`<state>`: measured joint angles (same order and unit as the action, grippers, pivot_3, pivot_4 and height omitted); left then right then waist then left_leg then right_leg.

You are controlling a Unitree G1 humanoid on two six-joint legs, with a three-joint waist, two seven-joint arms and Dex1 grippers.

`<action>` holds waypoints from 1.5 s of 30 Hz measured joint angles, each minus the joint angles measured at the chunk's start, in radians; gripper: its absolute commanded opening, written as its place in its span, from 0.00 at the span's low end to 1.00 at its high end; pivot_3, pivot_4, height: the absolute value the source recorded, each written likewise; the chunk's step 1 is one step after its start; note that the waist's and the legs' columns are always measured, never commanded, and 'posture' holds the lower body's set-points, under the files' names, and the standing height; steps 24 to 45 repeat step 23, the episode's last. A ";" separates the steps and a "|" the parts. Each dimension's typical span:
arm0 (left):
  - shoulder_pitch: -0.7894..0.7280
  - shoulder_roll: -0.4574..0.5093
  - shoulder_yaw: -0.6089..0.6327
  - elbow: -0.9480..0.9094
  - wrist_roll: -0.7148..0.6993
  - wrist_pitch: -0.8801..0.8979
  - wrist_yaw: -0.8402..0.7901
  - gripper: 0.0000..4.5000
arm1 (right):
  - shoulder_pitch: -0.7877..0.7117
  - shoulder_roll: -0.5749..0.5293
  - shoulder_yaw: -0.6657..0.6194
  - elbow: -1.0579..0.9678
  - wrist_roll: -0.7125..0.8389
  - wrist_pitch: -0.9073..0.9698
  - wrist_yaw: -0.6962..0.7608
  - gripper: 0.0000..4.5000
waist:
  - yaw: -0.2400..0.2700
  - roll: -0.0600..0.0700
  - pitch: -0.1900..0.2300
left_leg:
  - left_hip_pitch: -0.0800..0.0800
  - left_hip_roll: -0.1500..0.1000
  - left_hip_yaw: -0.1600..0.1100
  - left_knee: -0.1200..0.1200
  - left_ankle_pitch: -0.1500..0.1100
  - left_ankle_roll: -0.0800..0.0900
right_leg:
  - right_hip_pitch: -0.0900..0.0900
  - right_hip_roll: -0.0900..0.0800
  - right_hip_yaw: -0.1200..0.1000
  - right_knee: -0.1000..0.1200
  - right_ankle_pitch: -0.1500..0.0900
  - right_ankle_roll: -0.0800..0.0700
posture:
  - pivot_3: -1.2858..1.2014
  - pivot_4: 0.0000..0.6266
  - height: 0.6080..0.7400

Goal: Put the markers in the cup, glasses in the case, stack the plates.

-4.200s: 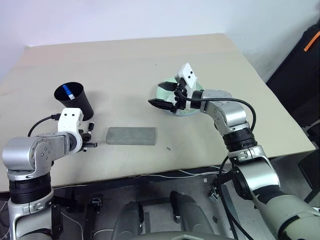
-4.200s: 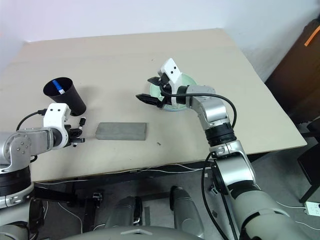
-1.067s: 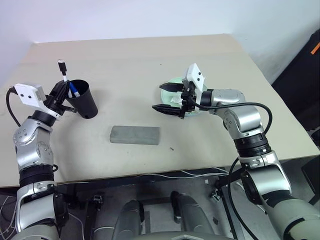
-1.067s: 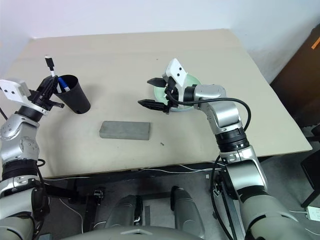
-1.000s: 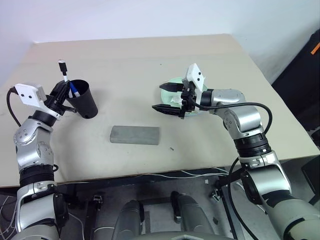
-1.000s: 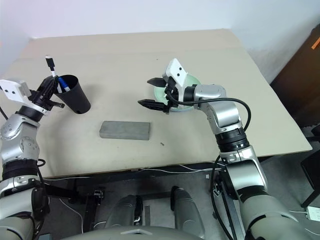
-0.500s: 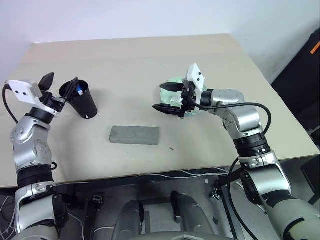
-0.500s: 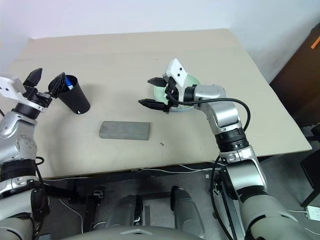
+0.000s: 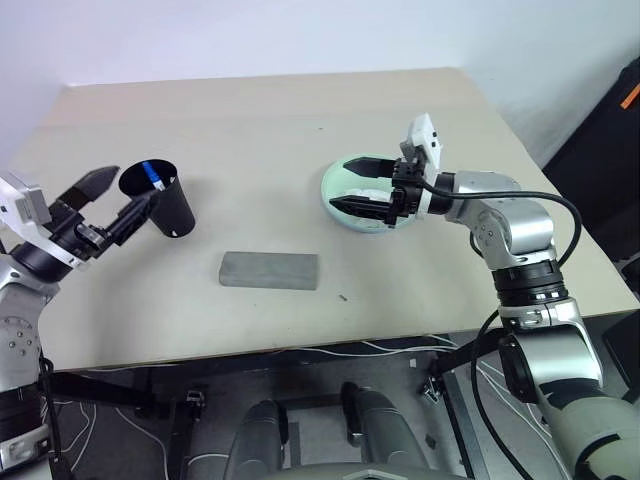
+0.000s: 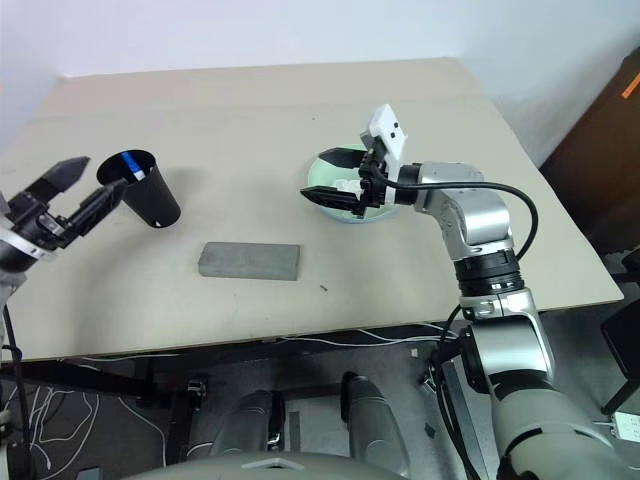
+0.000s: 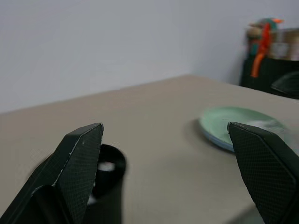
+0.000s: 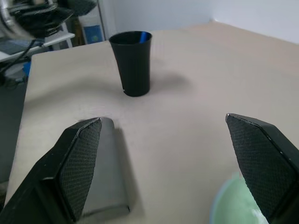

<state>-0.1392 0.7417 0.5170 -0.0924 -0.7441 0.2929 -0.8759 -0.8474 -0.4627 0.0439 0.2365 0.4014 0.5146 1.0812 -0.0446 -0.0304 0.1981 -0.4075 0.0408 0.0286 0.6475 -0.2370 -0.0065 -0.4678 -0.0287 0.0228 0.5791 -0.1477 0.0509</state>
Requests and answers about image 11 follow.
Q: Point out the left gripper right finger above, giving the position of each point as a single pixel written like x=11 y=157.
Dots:
x=268 y=175

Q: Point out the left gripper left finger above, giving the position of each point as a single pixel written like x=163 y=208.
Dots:
x=70 y=177

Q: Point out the white marker black tip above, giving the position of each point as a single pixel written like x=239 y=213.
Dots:
x=106 y=166

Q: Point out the white tissue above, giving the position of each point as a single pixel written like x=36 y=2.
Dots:
x=268 y=123

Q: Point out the green plate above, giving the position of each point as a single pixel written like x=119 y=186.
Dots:
x=222 y=121

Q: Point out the black pen holder cup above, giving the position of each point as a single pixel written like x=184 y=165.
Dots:
x=116 y=186

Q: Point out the blue plate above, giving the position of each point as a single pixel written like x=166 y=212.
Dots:
x=219 y=142

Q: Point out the black rounded object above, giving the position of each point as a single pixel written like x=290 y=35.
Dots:
x=288 y=84

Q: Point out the black storage bin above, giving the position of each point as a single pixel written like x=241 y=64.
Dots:
x=261 y=77

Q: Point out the orange hanging object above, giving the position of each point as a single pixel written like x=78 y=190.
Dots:
x=262 y=46

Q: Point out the shiny metallic container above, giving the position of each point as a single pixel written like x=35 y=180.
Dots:
x=286 y=44

